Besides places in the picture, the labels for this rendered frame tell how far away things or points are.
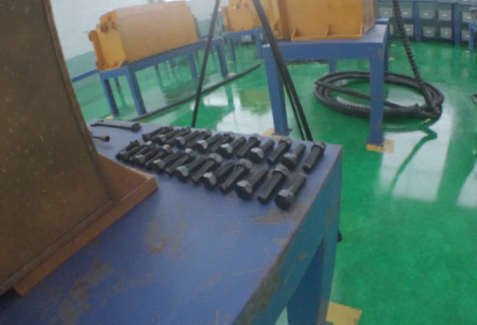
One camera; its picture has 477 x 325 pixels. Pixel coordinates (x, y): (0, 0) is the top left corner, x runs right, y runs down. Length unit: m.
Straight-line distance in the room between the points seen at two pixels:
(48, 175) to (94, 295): 0.12
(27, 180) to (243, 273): 0.22
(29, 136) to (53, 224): 0.09
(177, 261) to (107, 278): 0.07
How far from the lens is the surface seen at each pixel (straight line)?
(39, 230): 0.30
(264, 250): 0.24
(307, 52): 1.64
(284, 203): 0.27
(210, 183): 0.31
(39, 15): 0.29
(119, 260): 0.28
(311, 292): 0.53
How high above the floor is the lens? 0.82
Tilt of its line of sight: 26 degrees down
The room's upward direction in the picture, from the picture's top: 11 degrees counter-clockwise
